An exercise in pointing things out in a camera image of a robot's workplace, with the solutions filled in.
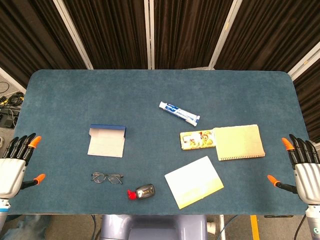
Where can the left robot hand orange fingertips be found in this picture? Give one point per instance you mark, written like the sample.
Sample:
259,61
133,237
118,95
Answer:
11,172

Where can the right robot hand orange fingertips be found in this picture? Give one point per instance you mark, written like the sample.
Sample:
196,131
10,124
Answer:
308,180

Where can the wire-frame eyeglasses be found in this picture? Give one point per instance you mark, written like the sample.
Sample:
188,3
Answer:
98,177

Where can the blue box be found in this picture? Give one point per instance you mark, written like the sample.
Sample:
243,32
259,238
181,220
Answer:
106,147

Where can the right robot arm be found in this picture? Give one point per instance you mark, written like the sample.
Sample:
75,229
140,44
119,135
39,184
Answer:
313,222

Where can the black floor pedal box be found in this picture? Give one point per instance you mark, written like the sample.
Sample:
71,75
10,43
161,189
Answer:
7,118

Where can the yellow floor tape strip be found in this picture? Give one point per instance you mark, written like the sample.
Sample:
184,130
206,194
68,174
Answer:
254,227

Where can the dark curtain partition panel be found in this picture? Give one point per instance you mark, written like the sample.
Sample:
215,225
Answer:
270,32
107,30
190,30
30,32
311,100

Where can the brown spiral notebook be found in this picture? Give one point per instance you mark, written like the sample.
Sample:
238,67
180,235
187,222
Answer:
237,142

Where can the white table leg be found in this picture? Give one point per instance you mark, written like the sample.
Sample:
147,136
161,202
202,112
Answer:
222,226

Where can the white plastic pipe fitting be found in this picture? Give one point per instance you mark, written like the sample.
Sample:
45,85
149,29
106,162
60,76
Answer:
211,227

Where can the white yellow Lexicon book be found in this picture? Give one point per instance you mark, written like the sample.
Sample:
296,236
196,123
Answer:
193,182

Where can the yellow curry roux box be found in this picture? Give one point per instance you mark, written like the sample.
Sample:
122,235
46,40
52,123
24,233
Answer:
197,140

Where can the black ink bottle red cap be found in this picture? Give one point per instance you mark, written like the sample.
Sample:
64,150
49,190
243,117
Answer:
145,191

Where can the white blue toothpaste tube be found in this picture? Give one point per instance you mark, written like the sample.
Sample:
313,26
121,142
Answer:
178,112

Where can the grey robot torso base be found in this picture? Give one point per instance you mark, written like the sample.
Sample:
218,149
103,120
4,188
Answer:
150,228

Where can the blue felt table cloth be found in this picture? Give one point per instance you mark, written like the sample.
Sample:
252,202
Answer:
150,87

